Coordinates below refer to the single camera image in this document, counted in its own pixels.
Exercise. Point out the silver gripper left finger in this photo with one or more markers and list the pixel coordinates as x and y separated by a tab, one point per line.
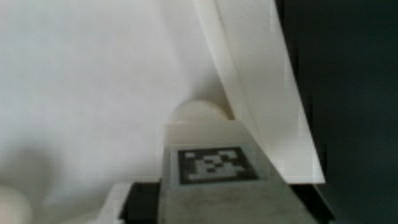
109	216

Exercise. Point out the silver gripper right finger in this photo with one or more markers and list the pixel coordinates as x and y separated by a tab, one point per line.
315	203

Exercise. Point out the white square tabletop part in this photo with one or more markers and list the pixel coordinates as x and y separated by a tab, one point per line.
107	61

